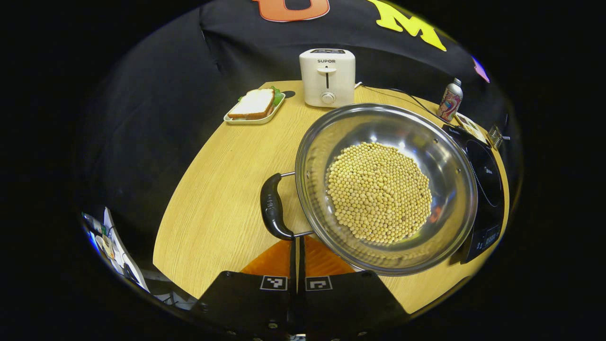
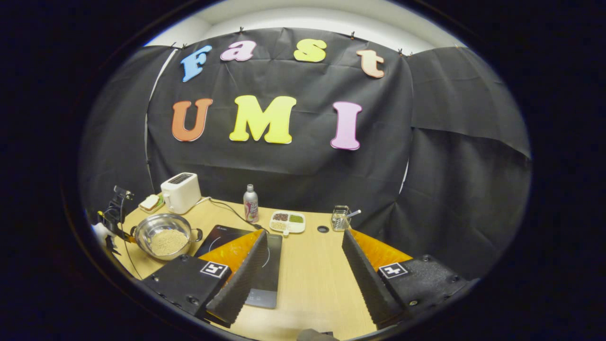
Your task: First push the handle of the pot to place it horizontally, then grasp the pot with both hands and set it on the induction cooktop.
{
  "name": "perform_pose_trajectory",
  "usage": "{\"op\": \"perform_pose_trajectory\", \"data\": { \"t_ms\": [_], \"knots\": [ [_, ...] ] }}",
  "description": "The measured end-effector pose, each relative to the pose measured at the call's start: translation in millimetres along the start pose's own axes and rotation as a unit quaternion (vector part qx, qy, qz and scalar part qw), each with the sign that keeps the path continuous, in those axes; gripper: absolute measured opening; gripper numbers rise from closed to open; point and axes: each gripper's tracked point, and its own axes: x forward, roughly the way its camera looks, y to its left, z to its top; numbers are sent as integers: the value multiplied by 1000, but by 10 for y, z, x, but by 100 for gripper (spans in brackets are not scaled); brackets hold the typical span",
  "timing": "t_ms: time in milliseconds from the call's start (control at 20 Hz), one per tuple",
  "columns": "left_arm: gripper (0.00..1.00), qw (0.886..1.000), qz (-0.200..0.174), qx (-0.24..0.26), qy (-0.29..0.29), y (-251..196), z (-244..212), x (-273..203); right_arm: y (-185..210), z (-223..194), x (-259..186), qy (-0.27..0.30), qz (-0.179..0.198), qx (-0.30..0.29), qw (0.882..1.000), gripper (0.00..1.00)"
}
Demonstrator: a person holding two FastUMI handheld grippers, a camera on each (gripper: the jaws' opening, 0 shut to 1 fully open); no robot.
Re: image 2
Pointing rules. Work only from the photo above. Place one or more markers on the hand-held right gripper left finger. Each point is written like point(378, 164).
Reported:
point(241, 284)

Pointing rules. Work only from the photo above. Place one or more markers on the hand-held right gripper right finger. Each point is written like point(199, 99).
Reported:
point(367, 284)

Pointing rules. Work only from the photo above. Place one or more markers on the black induction cooktop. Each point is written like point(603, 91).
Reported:
point(272, 279)

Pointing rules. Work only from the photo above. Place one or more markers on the steel pot with soybeans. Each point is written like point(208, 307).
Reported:
point(163, 234)

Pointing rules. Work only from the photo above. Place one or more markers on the bread slice on green plate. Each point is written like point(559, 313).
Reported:
point(151, 202)

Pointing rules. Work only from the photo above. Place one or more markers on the white toaster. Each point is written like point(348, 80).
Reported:
point(182, 194)

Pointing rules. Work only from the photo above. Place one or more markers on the white divided bean dish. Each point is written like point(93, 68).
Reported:
point(288, 222)

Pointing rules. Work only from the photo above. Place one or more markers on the silver drink bottle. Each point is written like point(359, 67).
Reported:
point(251, 206)

